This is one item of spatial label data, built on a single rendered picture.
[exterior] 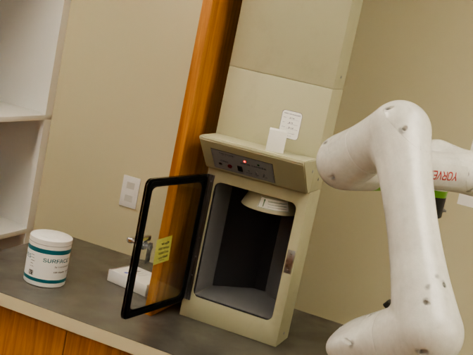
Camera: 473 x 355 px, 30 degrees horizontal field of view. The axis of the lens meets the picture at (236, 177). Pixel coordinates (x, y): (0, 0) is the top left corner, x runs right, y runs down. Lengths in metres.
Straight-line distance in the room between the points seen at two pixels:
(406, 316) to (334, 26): 1.10
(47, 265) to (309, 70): 0.98
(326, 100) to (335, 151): 0.66
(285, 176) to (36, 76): 1.28
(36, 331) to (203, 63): 0.92
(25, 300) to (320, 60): 1.09
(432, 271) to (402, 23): 1.39
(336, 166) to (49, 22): 1.79
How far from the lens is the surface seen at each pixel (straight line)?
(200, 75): 2.54
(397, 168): 1.70
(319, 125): 2.49
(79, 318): 2.57
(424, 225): 1.66
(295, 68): 2.51
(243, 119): 2.57
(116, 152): 3.25
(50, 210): 3.43
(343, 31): 2.48
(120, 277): 2.88
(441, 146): 2.24
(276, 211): 2.58
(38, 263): 2.75
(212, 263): 2.76
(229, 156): 2.50
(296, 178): 2.45
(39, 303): 2.64
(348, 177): 1.84
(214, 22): 2.55
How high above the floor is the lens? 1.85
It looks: 10 degrees down
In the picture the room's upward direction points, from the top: 12 degrees clockwise
